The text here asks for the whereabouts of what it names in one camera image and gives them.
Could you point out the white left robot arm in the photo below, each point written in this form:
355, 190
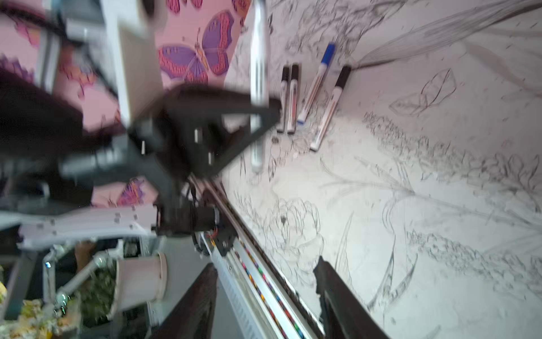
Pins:
50, 163

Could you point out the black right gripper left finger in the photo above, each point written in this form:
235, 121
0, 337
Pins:
193, 315

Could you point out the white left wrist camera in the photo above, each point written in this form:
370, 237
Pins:
130, 29

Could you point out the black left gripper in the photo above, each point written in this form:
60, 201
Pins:
185, 128

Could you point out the white marker pen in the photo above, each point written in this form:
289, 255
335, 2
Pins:
331, 107
284, 86
259, 78
293, 97
317, 82

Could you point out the white plant pot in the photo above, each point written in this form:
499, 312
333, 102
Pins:
139, 281

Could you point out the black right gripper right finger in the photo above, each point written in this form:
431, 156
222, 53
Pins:
341, 313

